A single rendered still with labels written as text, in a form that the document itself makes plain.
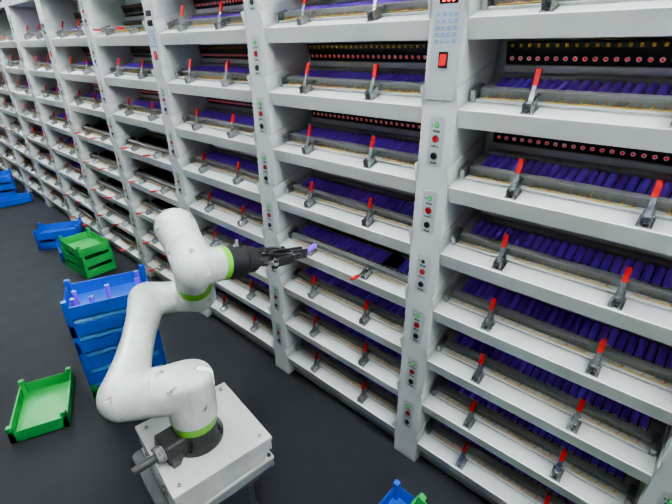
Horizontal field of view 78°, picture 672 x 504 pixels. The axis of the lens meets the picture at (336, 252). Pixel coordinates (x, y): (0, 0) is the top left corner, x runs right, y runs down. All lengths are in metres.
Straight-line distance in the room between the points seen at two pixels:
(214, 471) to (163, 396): 0.25
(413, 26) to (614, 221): 0.64
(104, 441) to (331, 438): 0.90
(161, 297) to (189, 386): 0.43
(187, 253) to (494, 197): 0.76
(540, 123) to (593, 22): 0.19
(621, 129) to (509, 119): 0.21
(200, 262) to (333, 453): 1.00
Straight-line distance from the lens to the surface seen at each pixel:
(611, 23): 0.99
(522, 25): 1.04
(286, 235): 1.69
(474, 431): 1.49
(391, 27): 1.19
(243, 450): 1.32
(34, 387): 2.40
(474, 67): 1.14
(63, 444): 2.09
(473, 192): 1.10
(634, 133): 0.99
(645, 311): 1.12
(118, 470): 1.90
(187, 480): 1.29
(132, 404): 1.22
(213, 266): 1.08
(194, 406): 1.21
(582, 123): 1.00
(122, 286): 1.99
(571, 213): 1.04
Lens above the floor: 1.39
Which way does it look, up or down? 26 degrees down
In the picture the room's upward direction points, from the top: straight up
